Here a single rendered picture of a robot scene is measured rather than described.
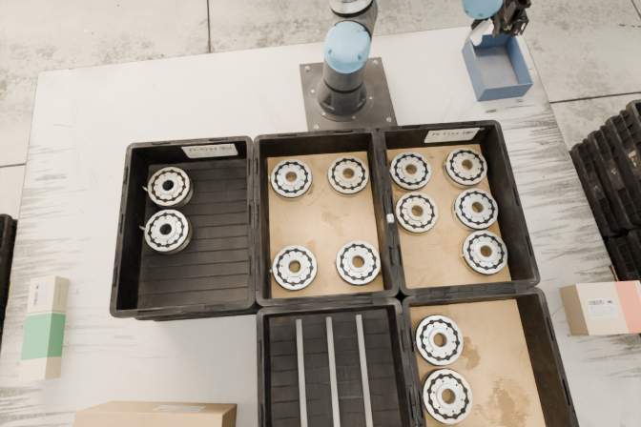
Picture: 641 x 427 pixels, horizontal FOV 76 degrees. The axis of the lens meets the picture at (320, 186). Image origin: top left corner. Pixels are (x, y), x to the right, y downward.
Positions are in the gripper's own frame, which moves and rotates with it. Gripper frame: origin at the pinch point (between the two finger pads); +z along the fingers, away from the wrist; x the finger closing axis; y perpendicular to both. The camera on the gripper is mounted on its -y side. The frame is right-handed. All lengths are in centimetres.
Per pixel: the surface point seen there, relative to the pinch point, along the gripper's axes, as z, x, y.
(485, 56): 17.5, 5.4, -6.4
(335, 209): 0, -49, 44
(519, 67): 14.9, 13.2, 1.0
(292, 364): -1, -63, 79
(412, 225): -1, -31, 51
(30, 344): 0, -125, 68
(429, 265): 2, -29, 60
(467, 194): 0.0, -16.6, 44.9
